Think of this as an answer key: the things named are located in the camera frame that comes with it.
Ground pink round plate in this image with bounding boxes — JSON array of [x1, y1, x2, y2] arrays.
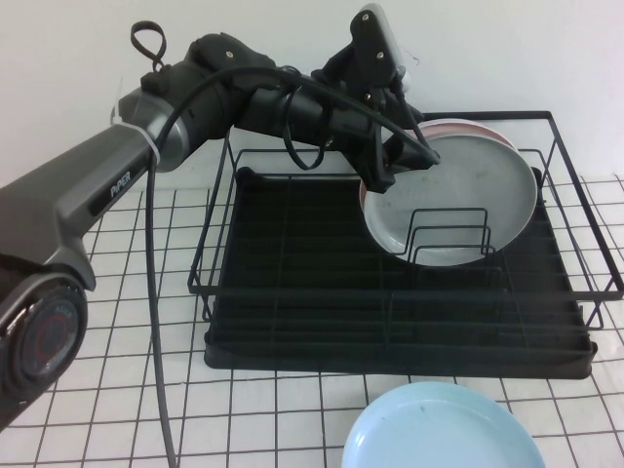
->
[[359, 118, 518, 215]]

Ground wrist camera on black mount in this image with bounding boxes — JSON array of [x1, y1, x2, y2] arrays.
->
[[348, 2, 414, 98]]

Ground grey round plate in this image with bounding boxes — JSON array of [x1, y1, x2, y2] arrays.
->
[[363, 134, 539, 268]]

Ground black plastic drip tray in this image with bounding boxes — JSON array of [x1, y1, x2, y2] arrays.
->
[[203, 166, 599, 380]]

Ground light blue round plate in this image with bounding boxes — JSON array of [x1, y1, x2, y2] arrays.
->
[[340, 381, 550, 468]]

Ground black wire dish rack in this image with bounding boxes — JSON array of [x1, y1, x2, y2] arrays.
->
[[187, 110, 624, 331]]

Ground black looped strap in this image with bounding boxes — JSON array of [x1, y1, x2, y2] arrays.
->
[[130, 20, 168, 72]]

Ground white zip tie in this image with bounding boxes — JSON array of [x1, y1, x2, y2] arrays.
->
[[109, 76, 163, 173]]

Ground thin black wire loop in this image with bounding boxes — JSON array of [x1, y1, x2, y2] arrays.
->
[[281, 90, 327, 172]]

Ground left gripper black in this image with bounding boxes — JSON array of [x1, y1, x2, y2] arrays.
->
[[314, 46, 435, 194]]

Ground thick black camera cable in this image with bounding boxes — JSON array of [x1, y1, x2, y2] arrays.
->
[[144, 65, 443, 468]]

